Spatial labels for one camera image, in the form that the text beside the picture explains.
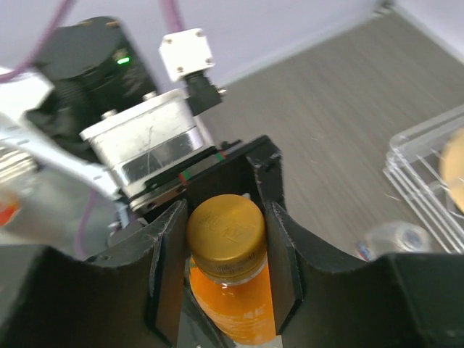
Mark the orange bottle cap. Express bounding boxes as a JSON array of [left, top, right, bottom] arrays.
[[186, 194, 267, 282]]

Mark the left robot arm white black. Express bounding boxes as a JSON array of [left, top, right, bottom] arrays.
[[26, 17, 235, 213]]

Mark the clear plastic water bottle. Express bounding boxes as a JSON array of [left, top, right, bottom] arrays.
[[356, 221, 432, 262]]

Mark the beige bird plate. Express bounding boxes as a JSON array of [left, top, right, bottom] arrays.
[[439, 128, 463, 212]]

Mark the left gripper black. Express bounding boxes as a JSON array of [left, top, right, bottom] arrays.
[[120, 136, 284, 225]]

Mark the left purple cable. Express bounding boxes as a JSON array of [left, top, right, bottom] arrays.
[[0, 0, 189, 258]]

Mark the orange juice bottle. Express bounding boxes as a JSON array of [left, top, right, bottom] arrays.
[[189, 260, 276, 345]]

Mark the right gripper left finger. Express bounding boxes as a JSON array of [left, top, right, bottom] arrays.
[[1, 201, 188, 347]]

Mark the white wire dish rack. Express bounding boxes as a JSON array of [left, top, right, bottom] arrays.
[[384, 105, 463, 254]]

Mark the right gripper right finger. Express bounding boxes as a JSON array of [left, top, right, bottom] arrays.
[[265, 202, 463, 347]]

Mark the orange labelled background bottle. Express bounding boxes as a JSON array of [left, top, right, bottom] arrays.
[[0, 188, 22, 228]]

